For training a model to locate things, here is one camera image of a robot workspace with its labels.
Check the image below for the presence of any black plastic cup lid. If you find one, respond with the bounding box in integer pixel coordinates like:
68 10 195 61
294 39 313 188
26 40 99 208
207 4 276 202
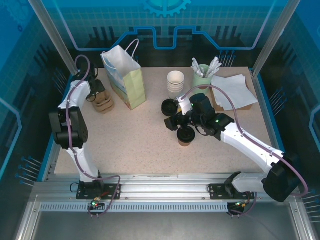
176 124 196 144
161 107 179 118
161 98 180 116

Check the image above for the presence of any printed paper bag with handles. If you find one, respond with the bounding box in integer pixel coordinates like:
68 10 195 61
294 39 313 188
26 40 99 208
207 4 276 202
100 38 147 111

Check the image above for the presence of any mint green Sweet canister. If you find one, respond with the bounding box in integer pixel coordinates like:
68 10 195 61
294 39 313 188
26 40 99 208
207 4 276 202
191 64 214 96

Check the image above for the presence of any white paper napkin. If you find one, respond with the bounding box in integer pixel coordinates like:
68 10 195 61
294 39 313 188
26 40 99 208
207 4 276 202
213 74 259 111
211 73 248 108

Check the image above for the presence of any stack of white paper cups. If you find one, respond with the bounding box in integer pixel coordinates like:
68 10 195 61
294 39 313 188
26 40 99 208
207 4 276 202
166 70 186 87

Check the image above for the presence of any aluminium mounting beam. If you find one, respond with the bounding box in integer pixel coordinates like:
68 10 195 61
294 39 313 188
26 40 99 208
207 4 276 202
32 173 300 201

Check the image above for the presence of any small LED circuit board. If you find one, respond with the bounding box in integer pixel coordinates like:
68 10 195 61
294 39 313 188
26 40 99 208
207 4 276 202
231 199 251 210
90 197 105 210

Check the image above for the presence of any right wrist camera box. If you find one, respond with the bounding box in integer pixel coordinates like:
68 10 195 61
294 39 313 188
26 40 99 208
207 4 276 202
174 96 195 117

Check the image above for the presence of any purple robot arm cable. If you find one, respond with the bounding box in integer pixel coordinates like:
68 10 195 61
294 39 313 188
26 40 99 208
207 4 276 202
65 55 122 219
178 84 310 219

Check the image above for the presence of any blue table edge rail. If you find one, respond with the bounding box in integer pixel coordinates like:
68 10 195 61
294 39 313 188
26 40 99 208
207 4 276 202
252 72 296 183
36 71 83 183

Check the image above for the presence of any aluminium frame post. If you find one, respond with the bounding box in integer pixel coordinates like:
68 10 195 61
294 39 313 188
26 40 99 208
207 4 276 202
251 0 303 77
26 0 83 77

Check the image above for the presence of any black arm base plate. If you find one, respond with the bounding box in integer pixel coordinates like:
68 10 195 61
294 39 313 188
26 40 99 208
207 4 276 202
75 181 123 201
208 183 254 201

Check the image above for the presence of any grey slotted cable duct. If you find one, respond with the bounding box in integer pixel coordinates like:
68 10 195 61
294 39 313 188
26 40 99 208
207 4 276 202
39 201 230 213

